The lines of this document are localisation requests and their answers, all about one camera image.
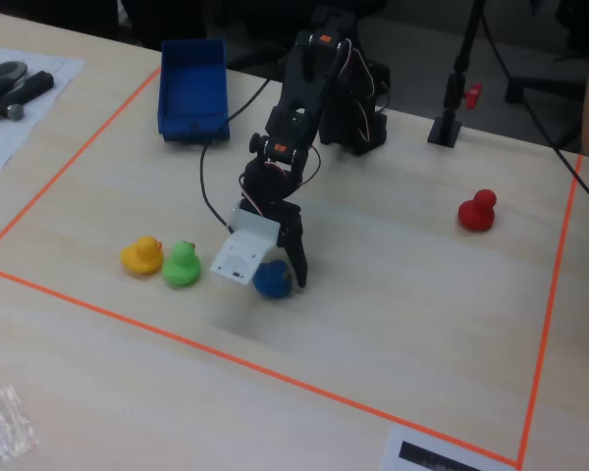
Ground blue plastic box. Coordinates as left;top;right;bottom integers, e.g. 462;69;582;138
156;38;232;144

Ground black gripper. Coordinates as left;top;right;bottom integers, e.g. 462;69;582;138
239;156;309;289

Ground black office chair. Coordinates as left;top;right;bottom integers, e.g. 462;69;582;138
505;48;589;148

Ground white paper sheet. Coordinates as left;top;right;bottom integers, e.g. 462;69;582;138
0;46;85;177

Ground red clamp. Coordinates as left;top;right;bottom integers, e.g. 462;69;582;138
463;82;483;110

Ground blue rubber duck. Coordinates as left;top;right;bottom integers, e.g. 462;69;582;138
252;259;294;300

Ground black camera stand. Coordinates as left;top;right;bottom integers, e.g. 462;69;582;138
426;0;487;148

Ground black camera cable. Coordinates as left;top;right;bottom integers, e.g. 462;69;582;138
198;78;272;233

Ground orange tape border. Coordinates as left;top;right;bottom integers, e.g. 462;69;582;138
0;67;589;470

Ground white camera box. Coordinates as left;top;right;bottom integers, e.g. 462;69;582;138
209;200;281;285

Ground white label black bar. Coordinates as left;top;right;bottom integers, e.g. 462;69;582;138
380;425;516;471

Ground grey handled pliers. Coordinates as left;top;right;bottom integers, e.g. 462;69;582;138
0;61;29;99

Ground black handled tool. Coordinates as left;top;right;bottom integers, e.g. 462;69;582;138
0;71;55;117

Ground green rubber duck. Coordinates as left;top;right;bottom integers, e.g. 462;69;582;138
161;239;202;289

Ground red rubber duck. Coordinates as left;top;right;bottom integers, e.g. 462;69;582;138
456;188;498;233

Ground clear plastic bag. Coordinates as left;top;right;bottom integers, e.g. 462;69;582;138
0;385;40;470

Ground yellow rubber duck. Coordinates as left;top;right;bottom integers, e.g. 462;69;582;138
120;235;165;276

